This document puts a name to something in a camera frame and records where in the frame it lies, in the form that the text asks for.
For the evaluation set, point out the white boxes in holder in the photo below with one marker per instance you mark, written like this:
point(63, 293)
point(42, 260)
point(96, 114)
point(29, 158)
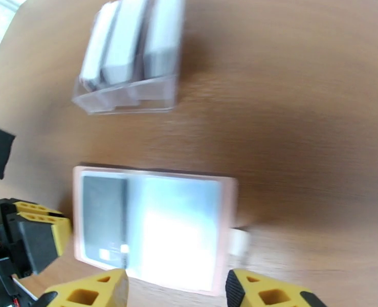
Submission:
point(124, 44)

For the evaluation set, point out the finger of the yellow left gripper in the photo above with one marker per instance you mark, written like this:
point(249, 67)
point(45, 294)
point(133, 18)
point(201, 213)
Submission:
point(41, 245)
point(35, 207)

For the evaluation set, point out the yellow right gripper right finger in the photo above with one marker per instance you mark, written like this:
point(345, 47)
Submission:
point(265, 293)

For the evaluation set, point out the black card with chip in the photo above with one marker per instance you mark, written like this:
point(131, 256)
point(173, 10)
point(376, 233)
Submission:
point(104, 213)

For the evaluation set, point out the black and white card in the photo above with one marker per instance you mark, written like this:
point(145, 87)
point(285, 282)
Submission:
point(163, 37)

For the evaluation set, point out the clear acrylic card stand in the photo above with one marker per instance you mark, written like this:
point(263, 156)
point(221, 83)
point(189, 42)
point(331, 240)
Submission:
point(128, 98)

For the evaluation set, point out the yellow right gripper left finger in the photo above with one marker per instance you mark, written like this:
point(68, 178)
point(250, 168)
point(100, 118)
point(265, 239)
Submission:
point(92, 291)

